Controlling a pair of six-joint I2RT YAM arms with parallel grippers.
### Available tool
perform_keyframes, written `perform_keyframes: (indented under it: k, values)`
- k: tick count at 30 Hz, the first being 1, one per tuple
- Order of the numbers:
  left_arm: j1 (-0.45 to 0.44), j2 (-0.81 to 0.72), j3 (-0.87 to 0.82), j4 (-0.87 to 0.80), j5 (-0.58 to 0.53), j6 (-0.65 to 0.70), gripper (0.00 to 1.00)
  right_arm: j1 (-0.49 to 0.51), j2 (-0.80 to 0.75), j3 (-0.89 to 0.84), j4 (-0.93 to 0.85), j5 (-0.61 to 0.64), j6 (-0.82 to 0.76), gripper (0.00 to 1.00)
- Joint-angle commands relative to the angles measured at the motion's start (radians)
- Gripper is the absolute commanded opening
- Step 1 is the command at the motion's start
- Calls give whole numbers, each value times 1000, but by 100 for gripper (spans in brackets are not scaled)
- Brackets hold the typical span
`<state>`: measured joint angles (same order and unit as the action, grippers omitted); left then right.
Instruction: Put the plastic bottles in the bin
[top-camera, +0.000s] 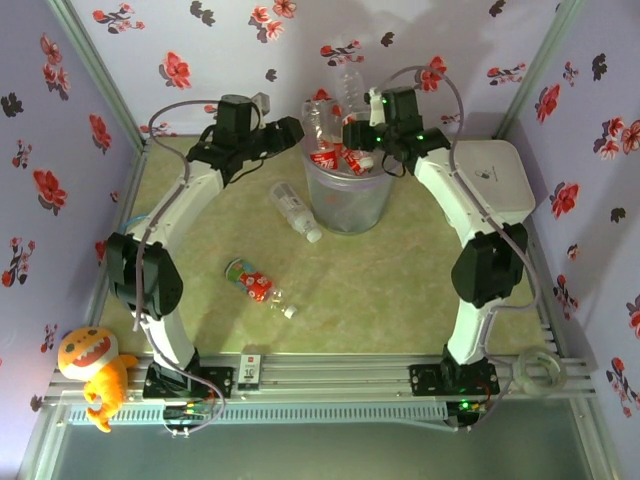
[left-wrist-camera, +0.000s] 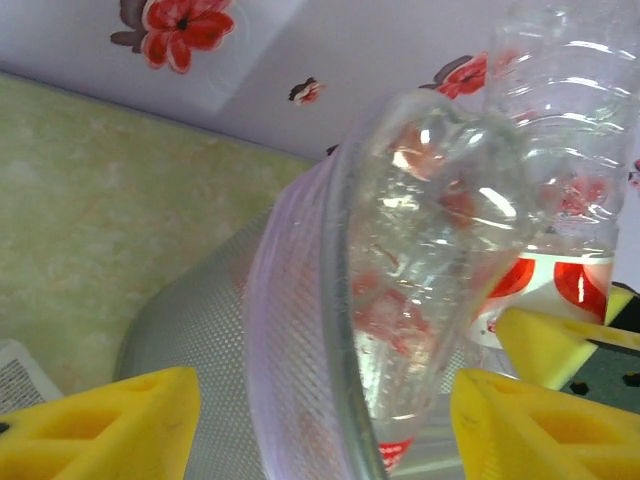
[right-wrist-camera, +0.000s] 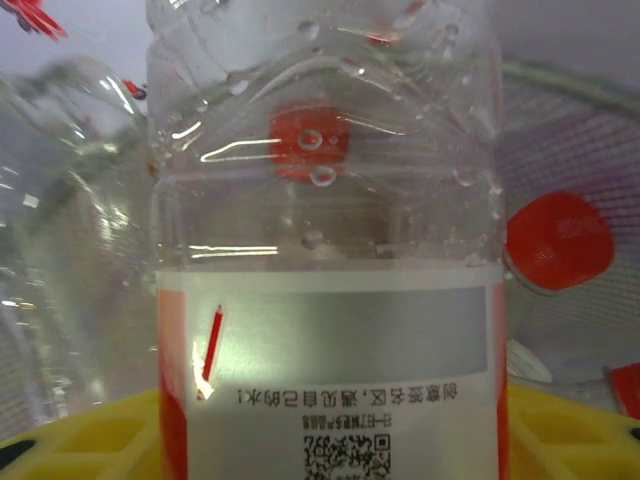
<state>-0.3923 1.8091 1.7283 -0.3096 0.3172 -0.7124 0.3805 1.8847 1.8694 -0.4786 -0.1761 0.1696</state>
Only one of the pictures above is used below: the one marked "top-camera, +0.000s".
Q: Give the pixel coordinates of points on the translucent mesh plastic bin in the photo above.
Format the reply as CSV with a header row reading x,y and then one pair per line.
x,y
350,210

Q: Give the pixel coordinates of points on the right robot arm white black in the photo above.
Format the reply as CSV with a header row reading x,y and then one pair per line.
x,y
467,330

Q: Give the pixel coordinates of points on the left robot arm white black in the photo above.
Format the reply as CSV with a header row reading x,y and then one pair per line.
x,y
165,335

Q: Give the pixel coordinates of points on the clear bottle white barcode label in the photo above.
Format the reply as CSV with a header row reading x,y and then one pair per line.
x,y
292,205

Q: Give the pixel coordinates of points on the white plastic case with lock logo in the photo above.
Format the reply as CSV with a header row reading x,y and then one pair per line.
x,y
505,175

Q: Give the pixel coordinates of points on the crushed bottle red label white cap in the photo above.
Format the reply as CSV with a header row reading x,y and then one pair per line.
x,y
255,285

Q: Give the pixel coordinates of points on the orange plush toy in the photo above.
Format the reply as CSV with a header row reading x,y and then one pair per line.
x,y
95,360

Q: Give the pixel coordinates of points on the clear tape roll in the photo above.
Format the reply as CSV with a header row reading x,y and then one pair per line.
x,y
522,382

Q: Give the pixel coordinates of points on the control board with green light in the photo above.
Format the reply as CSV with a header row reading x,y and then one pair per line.
x,y
467,407

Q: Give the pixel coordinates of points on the aluminium side rail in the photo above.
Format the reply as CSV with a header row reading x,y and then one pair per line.
x,y
550,325
134,175

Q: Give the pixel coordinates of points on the aluminium corner frame post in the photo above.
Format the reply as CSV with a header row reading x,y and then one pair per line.
x,y
102,75
540,62

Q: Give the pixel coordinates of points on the small white card black frame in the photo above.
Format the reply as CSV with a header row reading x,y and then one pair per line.
x,y
250,371

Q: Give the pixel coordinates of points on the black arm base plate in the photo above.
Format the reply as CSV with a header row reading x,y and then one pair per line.
x,y
220,380
425,380

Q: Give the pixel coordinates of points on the aluminium front rail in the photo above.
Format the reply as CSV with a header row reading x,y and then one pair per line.
x,y
325,372

